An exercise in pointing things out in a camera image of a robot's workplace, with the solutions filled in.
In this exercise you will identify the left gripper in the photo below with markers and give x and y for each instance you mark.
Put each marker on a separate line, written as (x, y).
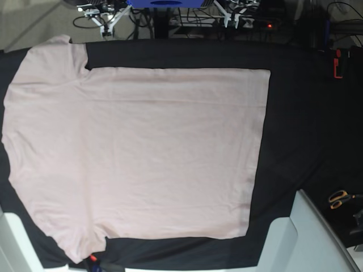
(233, 13)

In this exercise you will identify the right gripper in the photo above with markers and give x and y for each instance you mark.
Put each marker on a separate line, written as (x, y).
(105, 17)

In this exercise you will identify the pink T-shirt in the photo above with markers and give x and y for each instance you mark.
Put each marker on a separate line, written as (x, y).
(120, 152)

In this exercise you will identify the power strip with red light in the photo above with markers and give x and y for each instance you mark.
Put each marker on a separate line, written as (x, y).
(203, 21)

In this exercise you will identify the blue box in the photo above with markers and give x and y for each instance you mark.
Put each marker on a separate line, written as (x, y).
(139, 4)

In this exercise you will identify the black monitor stand pole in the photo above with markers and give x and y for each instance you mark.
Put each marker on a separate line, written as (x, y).
(161, 17)

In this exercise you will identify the red black clamp right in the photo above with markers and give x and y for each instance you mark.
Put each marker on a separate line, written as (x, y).
(340, 62)

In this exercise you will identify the red black clamp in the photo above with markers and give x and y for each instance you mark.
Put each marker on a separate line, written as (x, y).
(340, 62)
(93, 264)

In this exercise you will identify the black table cloth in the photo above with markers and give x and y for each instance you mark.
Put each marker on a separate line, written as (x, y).
(312, 140)

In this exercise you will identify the black object right edge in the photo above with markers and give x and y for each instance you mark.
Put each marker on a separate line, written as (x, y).
(357, 230)

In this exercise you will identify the red black clamp bottom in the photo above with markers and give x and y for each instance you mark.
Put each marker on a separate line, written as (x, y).
(93, 264)

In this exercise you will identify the orange handled scissors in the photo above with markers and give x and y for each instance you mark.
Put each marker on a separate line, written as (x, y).
(338, 198)

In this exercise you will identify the white table frame right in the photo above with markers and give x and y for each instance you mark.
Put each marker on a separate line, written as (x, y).
(304, 241)

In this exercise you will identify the white table frame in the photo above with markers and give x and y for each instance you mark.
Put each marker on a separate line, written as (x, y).
(304, 241)
(17, 252)

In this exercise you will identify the white table frame left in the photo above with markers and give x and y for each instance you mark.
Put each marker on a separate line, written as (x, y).
(17, 252)

